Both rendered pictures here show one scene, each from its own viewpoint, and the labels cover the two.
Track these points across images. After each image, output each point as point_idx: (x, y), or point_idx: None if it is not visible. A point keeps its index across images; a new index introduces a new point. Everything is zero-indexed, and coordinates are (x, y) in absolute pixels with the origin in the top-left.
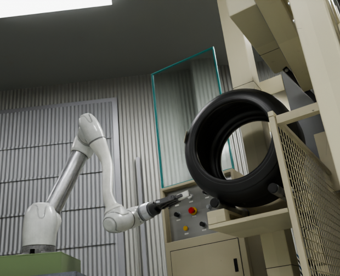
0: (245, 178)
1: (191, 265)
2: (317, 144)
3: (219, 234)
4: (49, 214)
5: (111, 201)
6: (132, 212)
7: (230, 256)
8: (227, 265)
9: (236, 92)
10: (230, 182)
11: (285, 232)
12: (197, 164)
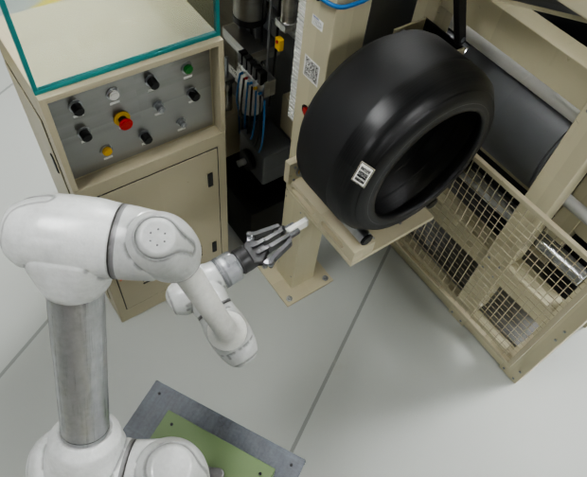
0: (418, 208)
1: (136, 204)
2: None
3: (186, 150)
4: (204, 460)
5: (238, 331)
6: (227, 297)
7: (203, 172)
8: (197, 184)
9: (471, 95)
10: (400, 218)
11: None
12: (371, 212)
